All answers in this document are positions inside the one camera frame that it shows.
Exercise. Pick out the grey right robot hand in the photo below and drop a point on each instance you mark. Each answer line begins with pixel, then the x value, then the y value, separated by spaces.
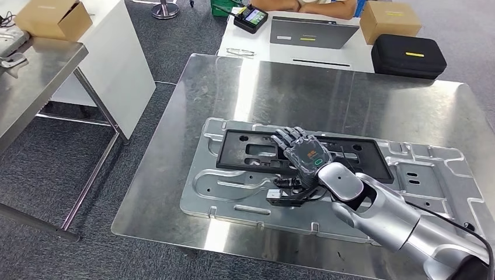
pixel 307 154

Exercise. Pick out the black plastic plate frame part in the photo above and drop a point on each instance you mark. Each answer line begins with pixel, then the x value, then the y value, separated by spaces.
pixel 232 154

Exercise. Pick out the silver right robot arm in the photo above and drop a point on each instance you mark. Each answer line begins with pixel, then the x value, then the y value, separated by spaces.
pixel 386 220

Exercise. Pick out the person's left forearm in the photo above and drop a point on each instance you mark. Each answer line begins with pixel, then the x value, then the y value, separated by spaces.
pixel 328 9

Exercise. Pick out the person's right forearm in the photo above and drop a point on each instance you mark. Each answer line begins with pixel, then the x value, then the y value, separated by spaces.
pixel 274 4

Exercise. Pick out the stainless steel workbench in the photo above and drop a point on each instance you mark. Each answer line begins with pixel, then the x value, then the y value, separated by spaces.
pixel 309 96

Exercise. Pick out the large stamped metal panel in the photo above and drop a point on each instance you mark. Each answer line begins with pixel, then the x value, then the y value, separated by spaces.
pixel 232 193

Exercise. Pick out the grey laptop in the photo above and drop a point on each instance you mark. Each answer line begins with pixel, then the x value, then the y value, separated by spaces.
pixel 328 34

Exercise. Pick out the eyeglasses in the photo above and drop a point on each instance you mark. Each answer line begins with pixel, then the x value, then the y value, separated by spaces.
pixel 232 50

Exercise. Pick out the black zip case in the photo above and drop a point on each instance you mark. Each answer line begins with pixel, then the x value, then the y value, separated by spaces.
pixel 406 65

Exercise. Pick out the black handheld device with screen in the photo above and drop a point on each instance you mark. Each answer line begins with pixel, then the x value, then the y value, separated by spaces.
pixel 247 23

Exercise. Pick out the cardboard box with yellow label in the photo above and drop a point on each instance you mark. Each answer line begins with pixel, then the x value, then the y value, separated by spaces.
pixel 386 27

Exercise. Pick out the green box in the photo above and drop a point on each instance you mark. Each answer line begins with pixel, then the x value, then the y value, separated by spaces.
pixel 220 7

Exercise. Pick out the chrome stanchion base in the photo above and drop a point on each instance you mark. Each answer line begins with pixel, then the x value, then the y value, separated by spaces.
pixel 165 11

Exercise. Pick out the stainless steel table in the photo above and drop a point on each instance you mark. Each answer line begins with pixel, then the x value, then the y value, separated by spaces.
pixel 35 77

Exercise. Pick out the plain cardboard box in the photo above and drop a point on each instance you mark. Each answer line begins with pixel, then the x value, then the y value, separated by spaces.
pixel 50 17

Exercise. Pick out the pale wrist camera on bracket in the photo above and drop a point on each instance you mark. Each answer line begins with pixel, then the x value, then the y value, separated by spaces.
pixel 276 195

